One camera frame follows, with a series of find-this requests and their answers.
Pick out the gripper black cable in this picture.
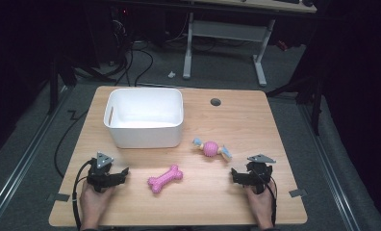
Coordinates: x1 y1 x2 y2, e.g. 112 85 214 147
71 159 93 231
252 171 278 227

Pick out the white-legged wooden desk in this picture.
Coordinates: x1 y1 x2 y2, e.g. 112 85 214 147
182 0 318 89

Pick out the pink ball rope toy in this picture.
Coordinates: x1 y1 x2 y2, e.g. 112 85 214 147
191 138 234 163

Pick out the white plastic bin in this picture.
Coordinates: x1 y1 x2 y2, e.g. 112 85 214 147
103 87 185 149

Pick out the black stand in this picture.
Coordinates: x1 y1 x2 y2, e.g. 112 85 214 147
265 61 326 137
46 52 79 116

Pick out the person's right hand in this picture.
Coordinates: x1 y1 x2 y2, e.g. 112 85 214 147
244 184 277 219

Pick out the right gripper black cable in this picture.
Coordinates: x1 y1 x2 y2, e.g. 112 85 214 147
252 171 278 227

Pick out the bundle of black cables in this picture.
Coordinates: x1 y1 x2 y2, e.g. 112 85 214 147
82 38 155 88

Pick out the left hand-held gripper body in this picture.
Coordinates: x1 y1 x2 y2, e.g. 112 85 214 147
87 152 116 193

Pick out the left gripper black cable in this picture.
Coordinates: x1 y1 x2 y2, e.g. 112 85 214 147
71 159 93 231

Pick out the dark computer tower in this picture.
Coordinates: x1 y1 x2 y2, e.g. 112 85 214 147
108 5 134 65

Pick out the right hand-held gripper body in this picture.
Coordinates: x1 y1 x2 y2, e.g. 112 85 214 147
246 153 277 195

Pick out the black floor cable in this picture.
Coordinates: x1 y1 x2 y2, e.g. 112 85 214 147
53 110 89 179

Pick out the pink bone toy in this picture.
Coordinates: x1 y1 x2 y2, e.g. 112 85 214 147
146 164 184 194

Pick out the person's left hand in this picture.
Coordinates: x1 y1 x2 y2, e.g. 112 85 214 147
79 183 116 219

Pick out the metal floor rail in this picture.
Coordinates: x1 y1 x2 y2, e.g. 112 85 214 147
0 86 71 227
298 103 362 231

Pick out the grey tape piece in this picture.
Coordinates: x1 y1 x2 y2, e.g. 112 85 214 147
47 192 71 203
289 188 308 198

